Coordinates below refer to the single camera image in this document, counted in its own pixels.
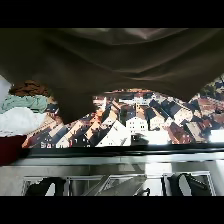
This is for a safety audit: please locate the brown T-shirt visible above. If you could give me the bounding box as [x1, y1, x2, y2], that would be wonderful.
[0, 27, 224, 125]

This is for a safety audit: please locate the dark red garment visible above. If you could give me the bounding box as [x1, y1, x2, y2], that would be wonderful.
[0, 134, 28, 166]

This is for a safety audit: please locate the silver frame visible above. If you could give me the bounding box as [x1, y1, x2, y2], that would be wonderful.
[0, 151, 224, 197]

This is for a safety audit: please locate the orange-brown garment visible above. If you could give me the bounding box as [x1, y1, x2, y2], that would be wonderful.
[8, 79, 52, 98]

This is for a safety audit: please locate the mint green garment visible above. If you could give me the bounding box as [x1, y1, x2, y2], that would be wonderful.
[0, 94, 50, 115]

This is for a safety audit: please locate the white garment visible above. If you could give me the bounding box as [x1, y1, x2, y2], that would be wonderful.
[0, 106, 48, 138]

